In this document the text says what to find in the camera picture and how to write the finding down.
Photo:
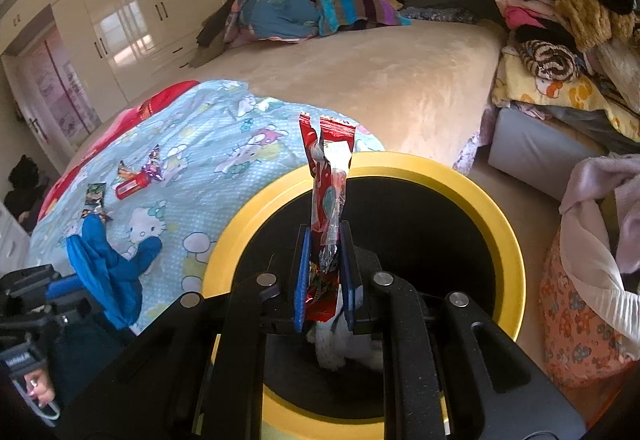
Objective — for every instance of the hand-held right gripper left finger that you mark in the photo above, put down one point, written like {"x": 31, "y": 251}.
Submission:
{"x": 301, "y": 280}

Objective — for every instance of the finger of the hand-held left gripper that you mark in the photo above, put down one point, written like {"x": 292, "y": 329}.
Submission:
{"x": 65, "y": 285}
{"x": 30, "y": 285}

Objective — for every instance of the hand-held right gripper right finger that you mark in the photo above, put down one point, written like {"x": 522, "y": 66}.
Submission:
{"x": 348, "y": 275}

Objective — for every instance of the blue cloth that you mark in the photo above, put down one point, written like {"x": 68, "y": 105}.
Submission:
{"x": 110, "y": 265}

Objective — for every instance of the dark candy wrapper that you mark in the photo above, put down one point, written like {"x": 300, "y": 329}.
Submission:
{"x": 97, "y": 214}

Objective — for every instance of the yellow-rimmed black bin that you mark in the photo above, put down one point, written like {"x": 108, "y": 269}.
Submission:
{"x": 425, "y": 230}

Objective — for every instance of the green snack packet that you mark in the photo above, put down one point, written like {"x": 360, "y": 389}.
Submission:
{"x": 95, "y": 195}

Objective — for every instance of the red plastic snack wrapper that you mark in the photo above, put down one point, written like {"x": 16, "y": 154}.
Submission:
{"x": 330, "y": 159}

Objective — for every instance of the small red packet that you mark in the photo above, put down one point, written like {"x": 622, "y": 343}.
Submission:
{"x": 132, "y": 187}

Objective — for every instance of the orange candy wrapper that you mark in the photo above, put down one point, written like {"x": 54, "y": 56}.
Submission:
{"x": 125, "y": 168}

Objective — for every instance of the person's left hand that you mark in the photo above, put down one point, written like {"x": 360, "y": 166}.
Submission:
{"x": 40, "y": 387}

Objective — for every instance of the white drawer unit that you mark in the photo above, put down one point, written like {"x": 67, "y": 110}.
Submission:
{"x": 11, "y": 240}

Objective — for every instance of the person's legs in teal pants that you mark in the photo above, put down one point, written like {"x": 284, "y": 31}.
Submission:
{"x": 92, "y": 355}

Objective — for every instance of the black plush toy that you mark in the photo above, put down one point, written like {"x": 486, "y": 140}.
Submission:
{"x": 25, "y": 192}

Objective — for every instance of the light blue cartoon blanket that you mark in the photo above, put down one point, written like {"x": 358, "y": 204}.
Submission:
{"x": 215, "y": 129}

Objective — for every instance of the beige bed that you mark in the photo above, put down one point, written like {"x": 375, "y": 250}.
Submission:
{"x": 375, "y": 84}

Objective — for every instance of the pink cartoon door curtain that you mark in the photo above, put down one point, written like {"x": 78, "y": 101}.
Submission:
{"x": 65, "y": 89}

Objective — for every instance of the red blanket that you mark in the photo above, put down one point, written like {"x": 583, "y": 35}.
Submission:
{"x": 150, "y": 102}

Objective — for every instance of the grey storage ottoman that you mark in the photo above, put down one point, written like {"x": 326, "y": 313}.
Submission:
{"x": 535, "y": 154}

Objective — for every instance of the orange floral basket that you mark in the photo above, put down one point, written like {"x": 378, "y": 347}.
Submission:
{"x": 575, "y": 330}

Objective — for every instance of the pale pink cloth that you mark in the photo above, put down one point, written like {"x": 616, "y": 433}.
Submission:
{"x": 590, "y": 230}

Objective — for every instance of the brown cloth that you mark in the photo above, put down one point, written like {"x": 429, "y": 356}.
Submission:
{"x": 212, "y": 39}

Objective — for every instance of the striped blanket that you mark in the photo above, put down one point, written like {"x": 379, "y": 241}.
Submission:
{"x": 360, "y": 7}

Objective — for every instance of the blue floral quilt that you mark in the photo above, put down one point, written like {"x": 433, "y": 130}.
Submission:
{"x": 275, "y": 7}

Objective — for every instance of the dark patterned cloth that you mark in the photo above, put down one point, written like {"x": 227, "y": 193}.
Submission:
{"x": 440, "y": 14}

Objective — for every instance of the yellow cartoon blanket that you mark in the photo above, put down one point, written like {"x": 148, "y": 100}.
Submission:
{"x": 575, "y": 97}

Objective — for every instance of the zebra striped cloth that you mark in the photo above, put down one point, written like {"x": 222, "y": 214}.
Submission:
{"x": 547, "y": 60}

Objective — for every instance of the pink clothing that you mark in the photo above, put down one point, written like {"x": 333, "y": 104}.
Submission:
{"x": 525, "y": 17}

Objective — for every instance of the yellow knitted garment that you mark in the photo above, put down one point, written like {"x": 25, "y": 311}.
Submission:
{"x": 590, "y": 14}

